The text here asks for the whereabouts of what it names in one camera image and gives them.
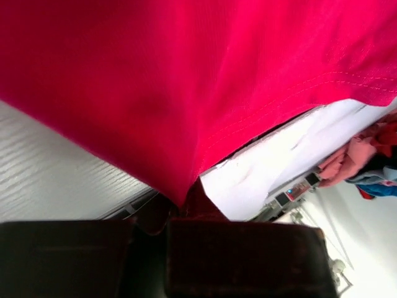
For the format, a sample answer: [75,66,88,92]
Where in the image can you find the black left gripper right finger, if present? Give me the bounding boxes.
[179,179,228,221]

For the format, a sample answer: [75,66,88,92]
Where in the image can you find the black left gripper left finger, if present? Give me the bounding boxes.
[133,194,179,235]

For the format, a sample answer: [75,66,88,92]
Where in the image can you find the red t shirt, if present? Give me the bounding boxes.
[1,1,396,205]

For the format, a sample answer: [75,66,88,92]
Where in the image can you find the pile of colourful clothes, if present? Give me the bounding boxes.
[318,110,396,200]

